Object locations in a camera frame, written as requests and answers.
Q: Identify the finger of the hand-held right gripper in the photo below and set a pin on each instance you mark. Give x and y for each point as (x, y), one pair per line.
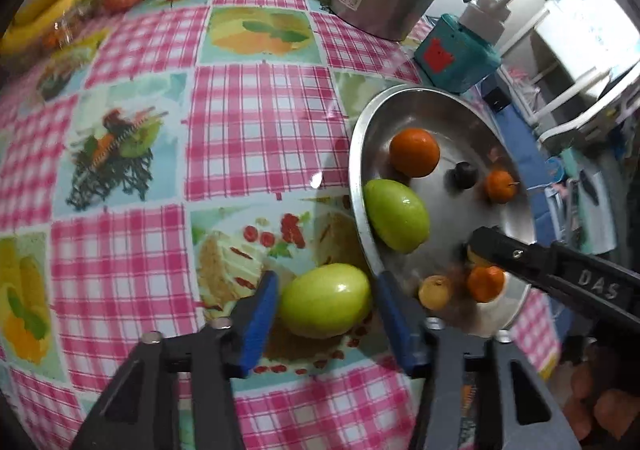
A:
(517, 255)

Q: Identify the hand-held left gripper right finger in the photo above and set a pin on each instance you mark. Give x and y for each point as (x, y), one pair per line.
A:
(395, 320)

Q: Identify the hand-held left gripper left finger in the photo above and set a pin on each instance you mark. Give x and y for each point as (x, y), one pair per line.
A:
(260, 320)

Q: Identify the small orange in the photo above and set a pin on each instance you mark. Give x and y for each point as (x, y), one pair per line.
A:
(501, 185)
(485, 284)

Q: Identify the green jujube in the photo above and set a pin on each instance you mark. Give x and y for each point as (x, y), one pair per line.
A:
(396, 216)
(324, 300)

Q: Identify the dark plum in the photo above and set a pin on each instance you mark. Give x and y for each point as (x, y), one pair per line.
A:
(462, 176)

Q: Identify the large orange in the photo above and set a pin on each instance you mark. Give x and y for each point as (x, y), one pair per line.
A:
(414, 152)

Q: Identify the steel plate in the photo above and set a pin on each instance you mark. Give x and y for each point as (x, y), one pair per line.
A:
(430, 107)

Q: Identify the blue cloth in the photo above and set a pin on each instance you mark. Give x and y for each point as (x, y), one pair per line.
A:
(520, 165)

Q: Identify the small black box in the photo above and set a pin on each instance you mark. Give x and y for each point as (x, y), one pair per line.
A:
(495, 99)

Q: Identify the teal box with red label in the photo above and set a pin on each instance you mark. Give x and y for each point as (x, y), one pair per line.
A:
(465, 55)

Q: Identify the white plastic rack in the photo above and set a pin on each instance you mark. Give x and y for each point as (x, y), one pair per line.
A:
(590, 30)

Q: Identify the orange in plastic container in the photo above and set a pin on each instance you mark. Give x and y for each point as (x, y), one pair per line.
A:
(53, 38)

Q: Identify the clear plastic fruit container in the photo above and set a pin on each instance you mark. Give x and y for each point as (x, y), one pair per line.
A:
(75, 20)

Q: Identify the yellow banana bunch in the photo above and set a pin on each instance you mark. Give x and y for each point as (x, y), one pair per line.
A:
(45, 10)

